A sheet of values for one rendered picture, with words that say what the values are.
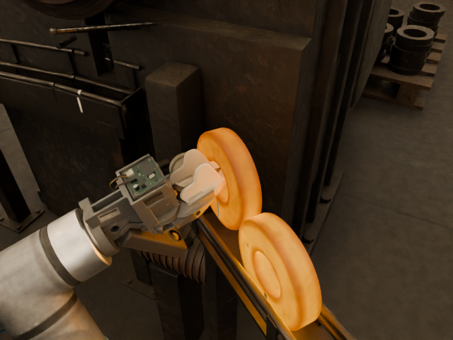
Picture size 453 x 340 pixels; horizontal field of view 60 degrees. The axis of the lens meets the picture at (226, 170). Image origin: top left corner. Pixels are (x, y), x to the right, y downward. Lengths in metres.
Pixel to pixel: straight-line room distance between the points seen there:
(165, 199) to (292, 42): 0.40
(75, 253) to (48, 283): 0.05
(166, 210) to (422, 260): 1.20
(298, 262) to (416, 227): 1.26
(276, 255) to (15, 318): 0.33
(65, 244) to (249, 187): 0.24
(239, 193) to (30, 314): 0.30
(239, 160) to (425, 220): 1.30
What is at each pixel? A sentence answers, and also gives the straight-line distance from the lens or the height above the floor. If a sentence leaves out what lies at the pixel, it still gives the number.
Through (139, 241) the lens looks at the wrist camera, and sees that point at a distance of 0.57.
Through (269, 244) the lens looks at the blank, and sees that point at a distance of 0.49.
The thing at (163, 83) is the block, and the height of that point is 0.80.
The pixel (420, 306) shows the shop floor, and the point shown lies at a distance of 1.49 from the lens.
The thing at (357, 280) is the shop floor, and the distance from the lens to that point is 1.47.
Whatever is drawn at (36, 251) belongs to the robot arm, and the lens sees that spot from 0.55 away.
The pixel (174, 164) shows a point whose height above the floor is 0.68.
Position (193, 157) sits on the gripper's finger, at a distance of 0.56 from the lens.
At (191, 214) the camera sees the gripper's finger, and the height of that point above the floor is 0.77.
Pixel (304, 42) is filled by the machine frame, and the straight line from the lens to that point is 0.77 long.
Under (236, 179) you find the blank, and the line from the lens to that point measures 0.52.
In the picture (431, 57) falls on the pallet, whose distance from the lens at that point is 2.71.
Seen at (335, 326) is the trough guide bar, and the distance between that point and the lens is 0.54.
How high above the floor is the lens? 1.17
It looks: 41 degrees down
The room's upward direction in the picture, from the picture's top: straight up
